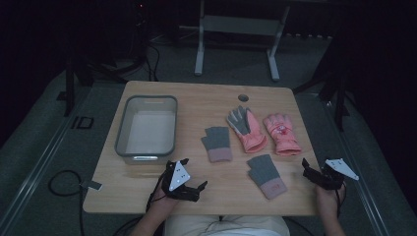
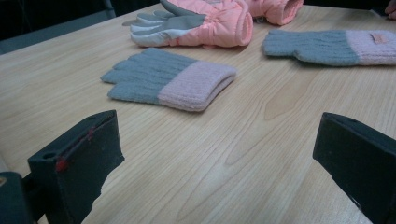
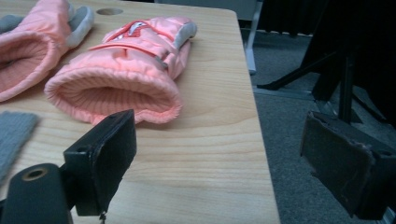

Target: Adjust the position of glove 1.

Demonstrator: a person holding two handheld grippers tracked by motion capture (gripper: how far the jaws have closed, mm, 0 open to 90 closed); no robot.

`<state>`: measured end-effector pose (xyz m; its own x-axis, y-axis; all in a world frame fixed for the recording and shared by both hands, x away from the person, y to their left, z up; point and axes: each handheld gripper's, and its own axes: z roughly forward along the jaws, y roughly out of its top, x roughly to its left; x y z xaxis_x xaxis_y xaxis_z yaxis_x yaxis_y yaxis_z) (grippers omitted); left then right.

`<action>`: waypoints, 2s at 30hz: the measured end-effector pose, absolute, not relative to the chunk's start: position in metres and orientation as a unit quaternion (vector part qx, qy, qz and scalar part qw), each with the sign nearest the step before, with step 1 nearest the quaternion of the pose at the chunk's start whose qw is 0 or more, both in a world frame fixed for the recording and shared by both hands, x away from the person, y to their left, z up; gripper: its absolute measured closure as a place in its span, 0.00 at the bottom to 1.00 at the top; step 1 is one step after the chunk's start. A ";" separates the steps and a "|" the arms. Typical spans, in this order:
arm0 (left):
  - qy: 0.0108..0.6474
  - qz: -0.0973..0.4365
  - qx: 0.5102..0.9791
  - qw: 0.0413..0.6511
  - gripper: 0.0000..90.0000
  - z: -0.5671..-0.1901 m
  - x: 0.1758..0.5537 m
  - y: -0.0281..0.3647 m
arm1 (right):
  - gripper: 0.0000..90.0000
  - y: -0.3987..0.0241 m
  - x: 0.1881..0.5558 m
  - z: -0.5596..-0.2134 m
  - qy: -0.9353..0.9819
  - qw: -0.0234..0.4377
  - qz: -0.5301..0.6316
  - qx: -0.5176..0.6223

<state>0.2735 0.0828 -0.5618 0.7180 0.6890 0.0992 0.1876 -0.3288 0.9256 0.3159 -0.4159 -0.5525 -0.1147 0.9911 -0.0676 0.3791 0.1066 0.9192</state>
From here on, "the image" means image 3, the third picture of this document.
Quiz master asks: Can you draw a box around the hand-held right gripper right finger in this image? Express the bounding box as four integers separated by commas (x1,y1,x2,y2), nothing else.
299,110,396,221

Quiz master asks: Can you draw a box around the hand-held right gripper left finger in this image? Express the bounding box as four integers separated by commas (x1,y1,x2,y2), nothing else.
63,108,137,217

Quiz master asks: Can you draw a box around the white metal stand leg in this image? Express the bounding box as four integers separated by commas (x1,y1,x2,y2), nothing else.
244,0,264,77

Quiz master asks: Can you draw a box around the black tripod stand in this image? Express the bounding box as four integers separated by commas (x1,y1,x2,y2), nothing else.
257,0,396,127

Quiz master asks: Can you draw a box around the grey knit cloth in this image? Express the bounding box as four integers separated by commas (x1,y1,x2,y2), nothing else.
0,110,41,185

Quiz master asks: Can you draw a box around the dark curtain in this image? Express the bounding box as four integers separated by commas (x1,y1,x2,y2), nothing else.
258,0,330,36

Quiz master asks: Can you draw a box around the pink padded glove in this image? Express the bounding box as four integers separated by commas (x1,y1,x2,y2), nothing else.
44,16,198,126
0,0,95,103

